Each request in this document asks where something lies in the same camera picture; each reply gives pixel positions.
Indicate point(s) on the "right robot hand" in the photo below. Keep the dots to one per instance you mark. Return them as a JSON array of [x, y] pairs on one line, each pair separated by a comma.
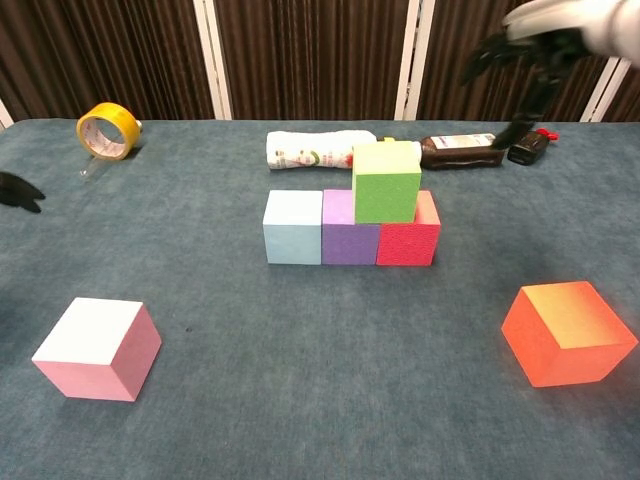
[[555, 25]]

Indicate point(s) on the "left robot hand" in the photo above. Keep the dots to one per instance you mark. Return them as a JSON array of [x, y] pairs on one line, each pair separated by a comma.
[[15, 192]]

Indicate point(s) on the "pink foam cube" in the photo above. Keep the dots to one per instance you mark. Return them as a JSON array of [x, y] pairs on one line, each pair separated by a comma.
[[90, 350]]

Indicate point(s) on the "green foam cube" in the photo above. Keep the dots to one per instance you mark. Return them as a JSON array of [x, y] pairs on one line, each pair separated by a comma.
[[385, 200]]

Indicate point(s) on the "red foam cube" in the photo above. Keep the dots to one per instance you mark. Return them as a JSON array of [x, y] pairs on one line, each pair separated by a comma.
[[407, 245]]

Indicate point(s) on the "light blue foam cube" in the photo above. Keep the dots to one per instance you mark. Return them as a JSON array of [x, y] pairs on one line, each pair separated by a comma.
[[292, 235]]

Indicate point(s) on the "purple foam cube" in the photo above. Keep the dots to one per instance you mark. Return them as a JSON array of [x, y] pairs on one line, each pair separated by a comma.
[[350, 245]]

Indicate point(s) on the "small black bottle red cap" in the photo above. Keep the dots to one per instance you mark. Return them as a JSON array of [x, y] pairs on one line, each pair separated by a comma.
[[525, 150]]

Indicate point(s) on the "yellow tape roll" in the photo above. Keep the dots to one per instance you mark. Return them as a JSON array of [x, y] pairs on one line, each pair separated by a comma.
[[120, 116]]

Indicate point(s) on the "brown medicine bottle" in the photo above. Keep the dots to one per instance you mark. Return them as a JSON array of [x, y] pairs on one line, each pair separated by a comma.
[[460, 155]]

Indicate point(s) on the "white labelled drink bottle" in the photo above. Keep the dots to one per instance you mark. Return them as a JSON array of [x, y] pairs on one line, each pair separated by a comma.
[[310, 150]]

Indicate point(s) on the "orange foam cube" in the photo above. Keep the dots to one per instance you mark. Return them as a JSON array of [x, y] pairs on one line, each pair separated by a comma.
[[560, 340]]

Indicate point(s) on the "teal felt table mat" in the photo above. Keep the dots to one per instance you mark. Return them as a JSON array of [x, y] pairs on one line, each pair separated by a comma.
[[300, 375]]

